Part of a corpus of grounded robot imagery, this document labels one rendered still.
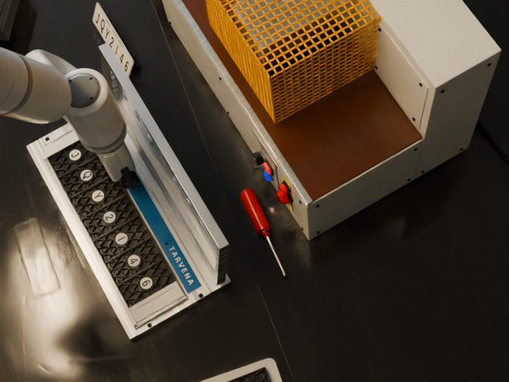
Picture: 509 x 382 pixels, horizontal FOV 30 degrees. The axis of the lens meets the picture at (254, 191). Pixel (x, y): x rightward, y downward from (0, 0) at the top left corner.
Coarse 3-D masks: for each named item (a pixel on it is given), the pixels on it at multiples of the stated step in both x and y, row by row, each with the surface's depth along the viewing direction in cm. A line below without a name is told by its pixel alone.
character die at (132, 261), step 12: (144, 240) 174; (132, 252) 174; (144, 252) 173; (156, 252) 173; (108, 264) 173; (120, 264) 173; (132, 264) 172; (144, 264) 172; (120, 276) 172; (132, 276) 171
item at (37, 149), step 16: (64, 128) 184; (32, 144) 183; (48, 144) 183; (128, 144) 182; (48, 176) 181; (144, 176) 179; (160, 192) 178; (64, 208) 178; (160, 208) 177; (176, 224) 176; (80, 240) 176; (176, 240) 174; (192, 256) 173; (96, 272) 173; (208, 272) 172; (112, 288) 172; (208, 288) 171; (224, 288) 172; (112, 304) 171; (192, 304) 170; (128, 320) 170; (160, 320) 169; (128, 336) 168
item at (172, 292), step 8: (168, 288) 170; (176, 288) 170; (152, 296) 170; (160, 296) 170; (168, 296) 170; (176, 296) 169; (136, 304) 169; (144, 304) 169; (152, 304) 169; (160, 304) 169; (168, 304) 169; (136, 312) 169; (144, 312) 169; (152, 312) 169; (136, 320) 168
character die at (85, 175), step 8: (96, 160) 180; (80, 168) 180; (88, 168) 180; (96, 168) 180; (104, 168) 180; (64, 176) 179; (72, 176) 179; (80, 176) 179; (88, 176) 179; (96, 176) 179; (104, 176) 179; (64, 184) 179; (72, 184) 179; (80, 184) 179; (88, 184) 179; (72, 192) 179
